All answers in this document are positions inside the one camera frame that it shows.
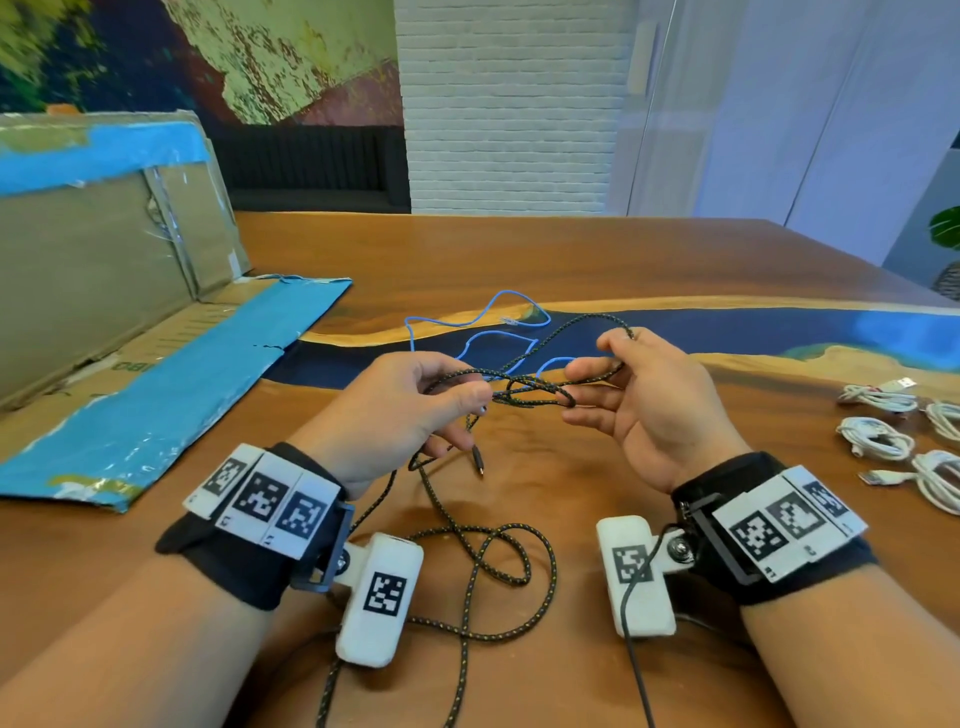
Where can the person's right hand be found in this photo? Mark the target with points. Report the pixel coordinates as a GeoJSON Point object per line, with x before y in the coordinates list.
{"type": "Point", "coordinates": [667, 420]}

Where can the person's right middle finger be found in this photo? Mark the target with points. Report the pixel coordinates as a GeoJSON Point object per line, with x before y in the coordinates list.
{"type": "Point", "coordinates": [592, 418]}

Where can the person's left hand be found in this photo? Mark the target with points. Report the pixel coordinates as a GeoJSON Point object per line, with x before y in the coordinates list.
{"type": "Point", "coordinates": [375, 420]}

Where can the woven plant basket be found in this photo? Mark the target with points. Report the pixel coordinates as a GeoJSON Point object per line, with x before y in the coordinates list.
{"type": "Point", "coordinates": [949, 281]}

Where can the person's left forearm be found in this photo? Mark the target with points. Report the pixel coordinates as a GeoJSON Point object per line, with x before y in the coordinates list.
{"type": "Point", "coordinates": [135, 652]}

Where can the black wristband with marker tags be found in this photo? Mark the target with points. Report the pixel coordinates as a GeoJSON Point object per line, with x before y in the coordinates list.
{"type": "Point", "coordinates": [780, 525]}
{"type": "Point", "coordinates": [262, 499]}

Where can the person's right thumb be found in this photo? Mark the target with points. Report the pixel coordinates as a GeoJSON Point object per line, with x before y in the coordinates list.
{"type": "Point", "coordinates": [616, 341]}

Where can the person's left thumb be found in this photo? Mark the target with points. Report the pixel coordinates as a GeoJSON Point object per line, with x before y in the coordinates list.
{"type": "Point", "coordinates": [461, 399]}

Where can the person's right forearm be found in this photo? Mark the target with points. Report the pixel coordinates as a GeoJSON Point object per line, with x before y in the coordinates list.
{"type": "Point", "coordinates": [847, 645]}

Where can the cardboard box with blue tape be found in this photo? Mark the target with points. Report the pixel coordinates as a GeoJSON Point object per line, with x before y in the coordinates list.
{"type": "Point", "coordinates": [90, 247]}

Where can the green plant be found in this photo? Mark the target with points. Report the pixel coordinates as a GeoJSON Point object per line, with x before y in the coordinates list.
{"type": "Point", "coordinates": [946, 229]}

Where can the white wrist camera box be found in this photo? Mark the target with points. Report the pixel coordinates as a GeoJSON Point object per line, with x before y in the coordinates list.
{"type": "Point", "coordinates": [382, 592]}
{"type": "Point", "coordinates": [634, 570]}

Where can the black ribbed bench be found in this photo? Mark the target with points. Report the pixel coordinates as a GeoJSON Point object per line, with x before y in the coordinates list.
{"type": "Point", "coordinates": [315, 165]}

